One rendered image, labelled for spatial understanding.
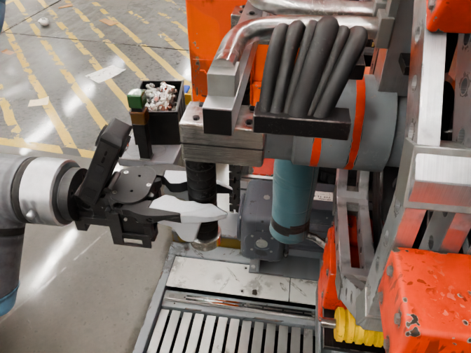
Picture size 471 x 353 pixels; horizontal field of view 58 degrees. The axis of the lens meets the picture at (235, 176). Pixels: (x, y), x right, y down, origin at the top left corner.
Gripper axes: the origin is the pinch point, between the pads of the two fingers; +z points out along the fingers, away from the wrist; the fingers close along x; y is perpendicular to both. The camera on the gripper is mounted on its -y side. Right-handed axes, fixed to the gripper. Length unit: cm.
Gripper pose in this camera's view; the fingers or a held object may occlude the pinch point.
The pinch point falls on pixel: (219, 197)
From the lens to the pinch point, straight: 52.8
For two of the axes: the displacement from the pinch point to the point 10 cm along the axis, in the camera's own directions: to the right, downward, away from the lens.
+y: 0.0, 7.8, 6.3
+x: -1.5, 6.2, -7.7
